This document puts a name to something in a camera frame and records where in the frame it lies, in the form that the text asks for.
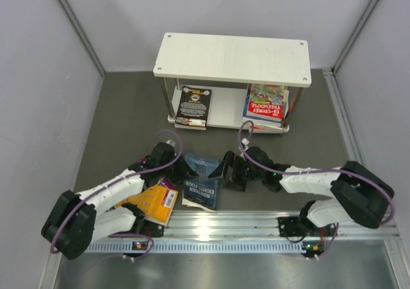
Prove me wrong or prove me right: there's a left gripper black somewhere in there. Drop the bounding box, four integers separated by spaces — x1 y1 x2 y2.
158 152 197 185

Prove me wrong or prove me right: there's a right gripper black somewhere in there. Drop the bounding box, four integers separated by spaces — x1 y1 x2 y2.
209 151 265 191

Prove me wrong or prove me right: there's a purple treehouse book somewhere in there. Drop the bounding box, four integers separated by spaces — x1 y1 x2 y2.
158 178 175 190

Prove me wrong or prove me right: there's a dark blue Nineteen Eighty-Four book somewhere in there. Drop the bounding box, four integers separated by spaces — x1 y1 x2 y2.
181 153 221 212

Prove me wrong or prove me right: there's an orange yellow book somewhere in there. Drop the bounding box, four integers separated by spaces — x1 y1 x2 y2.
115 185 179 226

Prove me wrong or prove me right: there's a yellow brown paperback book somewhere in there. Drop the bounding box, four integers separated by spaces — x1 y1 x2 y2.
242 117 290 132

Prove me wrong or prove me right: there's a black treehouse book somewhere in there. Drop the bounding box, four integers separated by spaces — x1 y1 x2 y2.
174 86 212 130

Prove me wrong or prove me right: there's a red treehouse book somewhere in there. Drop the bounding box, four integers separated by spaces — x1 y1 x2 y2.
243 84 289 123

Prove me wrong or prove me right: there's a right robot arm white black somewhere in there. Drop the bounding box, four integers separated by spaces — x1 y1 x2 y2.
208 138 395 237

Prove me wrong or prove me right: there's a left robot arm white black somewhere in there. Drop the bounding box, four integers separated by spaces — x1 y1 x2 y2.
41 140 196 260

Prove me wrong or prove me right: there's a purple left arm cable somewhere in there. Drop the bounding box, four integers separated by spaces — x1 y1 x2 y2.
49 129 184 261

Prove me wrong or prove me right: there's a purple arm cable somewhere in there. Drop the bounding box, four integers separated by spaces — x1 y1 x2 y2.
49 129 184 261
238 120 395 261

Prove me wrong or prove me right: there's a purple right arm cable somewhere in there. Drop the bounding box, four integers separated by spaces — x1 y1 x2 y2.
238 120 395 261

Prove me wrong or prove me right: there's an aluminium rail base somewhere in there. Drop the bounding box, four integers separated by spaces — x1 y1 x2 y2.
76 210 401 254

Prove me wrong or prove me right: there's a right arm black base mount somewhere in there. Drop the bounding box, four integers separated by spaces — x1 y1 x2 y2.
277 217 336 240

